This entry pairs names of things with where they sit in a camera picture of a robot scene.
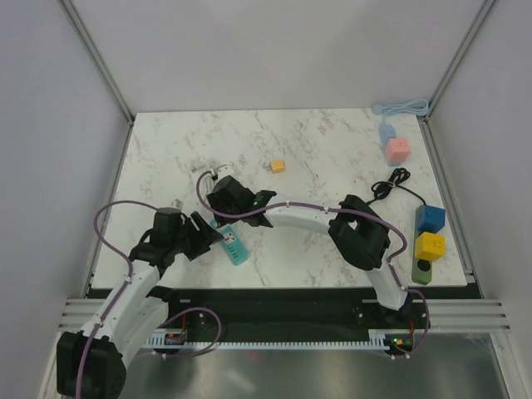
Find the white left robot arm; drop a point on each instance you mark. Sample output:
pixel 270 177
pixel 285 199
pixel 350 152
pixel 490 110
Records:
pixel 93 362

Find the white charger plug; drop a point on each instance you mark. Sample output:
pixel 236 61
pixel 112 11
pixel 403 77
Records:
pixel 223 170

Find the light blue power strip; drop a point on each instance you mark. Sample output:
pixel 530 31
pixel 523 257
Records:
pixel 386 132

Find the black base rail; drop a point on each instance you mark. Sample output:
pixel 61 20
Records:
pixel 286 314

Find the yellow cube socket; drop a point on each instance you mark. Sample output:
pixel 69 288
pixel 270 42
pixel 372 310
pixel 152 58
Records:
pixel 429 247

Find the pink cube socket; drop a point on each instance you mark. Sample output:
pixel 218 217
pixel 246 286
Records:
pixel 397 150

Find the green power strip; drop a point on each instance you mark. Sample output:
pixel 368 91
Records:
pixel 421 271

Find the yellow plug adapter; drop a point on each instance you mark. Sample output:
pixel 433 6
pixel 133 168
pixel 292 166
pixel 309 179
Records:
pixel 277 166

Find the teal power strip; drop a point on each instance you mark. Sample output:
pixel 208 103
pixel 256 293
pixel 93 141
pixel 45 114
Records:
pixel 231 244

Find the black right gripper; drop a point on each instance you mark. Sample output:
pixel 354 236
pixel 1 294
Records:
pixel 216 203

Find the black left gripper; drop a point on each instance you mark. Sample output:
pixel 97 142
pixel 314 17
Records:
pixel 204 238

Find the white cable duct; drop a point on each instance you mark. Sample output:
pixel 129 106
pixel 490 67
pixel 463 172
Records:
pixel 174 339

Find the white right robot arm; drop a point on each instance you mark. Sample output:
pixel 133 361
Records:
pixel 363 239

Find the blue cube socket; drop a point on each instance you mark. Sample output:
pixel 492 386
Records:
pixel 430 219

